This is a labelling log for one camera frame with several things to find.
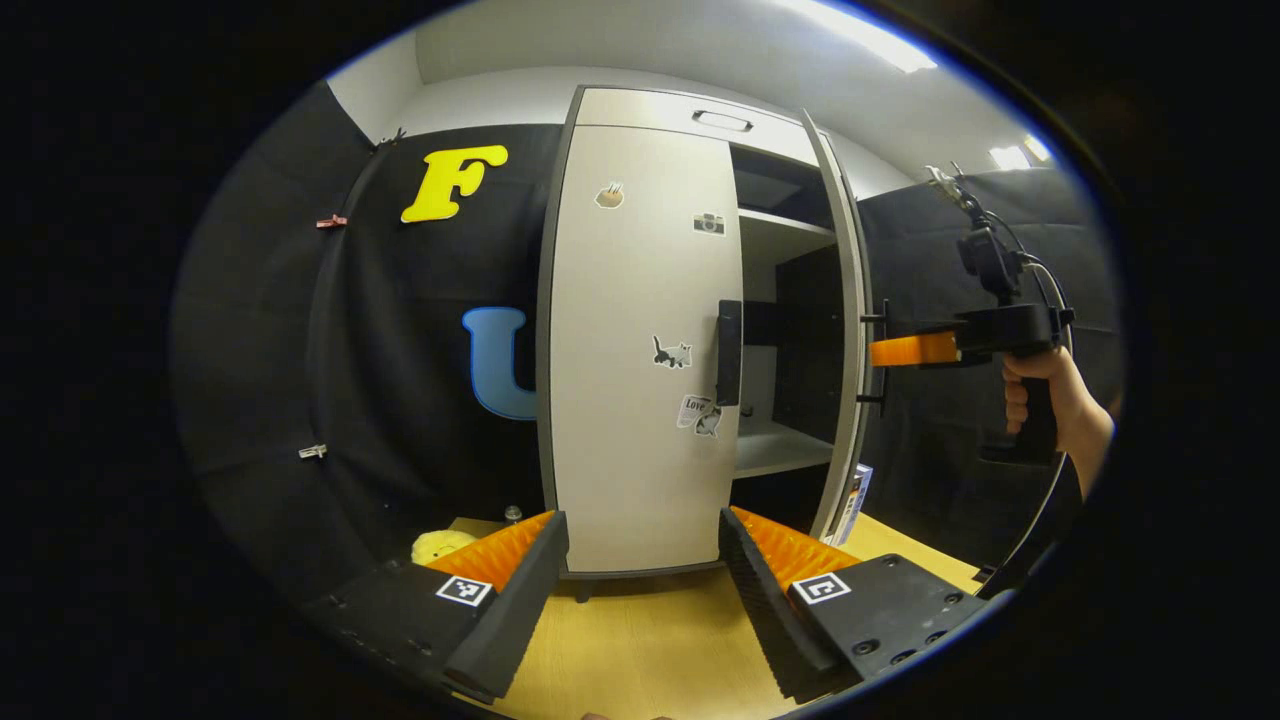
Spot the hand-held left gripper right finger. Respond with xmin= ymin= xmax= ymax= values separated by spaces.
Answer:
xmin=718 ymin=506 xmax=991 ymax=703

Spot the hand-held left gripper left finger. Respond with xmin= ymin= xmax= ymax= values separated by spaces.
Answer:
xmin=300 ymin=510 xmax=571 ymax=704

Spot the black bar door handle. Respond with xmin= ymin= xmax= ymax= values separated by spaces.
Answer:
xmin=858 ymin=298 xmax=891 ymax=416
xmin=715 ymin=300 xmax=744 ymax=407

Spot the white shoe cabinet door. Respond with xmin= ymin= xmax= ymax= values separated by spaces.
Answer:
xmin=548 ymin=125 xmax=744 ymax=576
xmin=800 ymin=108 xmax=873 ymax=546

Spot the white double-door shoe cabinet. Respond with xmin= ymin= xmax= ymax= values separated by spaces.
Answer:
xmin=535 ymin=85 xmax=891 ymax=604

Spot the white cabinet shelf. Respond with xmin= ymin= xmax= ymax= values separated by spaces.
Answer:
xmin=735 ymin=418 xmax=836 ymax=479
xmin=738 ymin=208 xmax=836 ymax=265

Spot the yellow plush toy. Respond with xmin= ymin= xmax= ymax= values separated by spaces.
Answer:
xmin=411 ymin=529 xmax=479 ymax=566

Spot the blue and white box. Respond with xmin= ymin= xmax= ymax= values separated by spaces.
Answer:
xmin=833 ymin=462 xmax=874 ymax=546

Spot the small ceiling light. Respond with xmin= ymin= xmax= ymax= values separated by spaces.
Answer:
xmin=990 ymin=133 xmax=1053 ymax=171

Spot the black backdrop cloth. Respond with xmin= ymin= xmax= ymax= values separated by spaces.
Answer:
xmin=170 ymin=80 xmax=1126 ymax=611

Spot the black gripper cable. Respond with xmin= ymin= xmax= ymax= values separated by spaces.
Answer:
xmin=975 ymin=205 xmax=1079 ymax=601

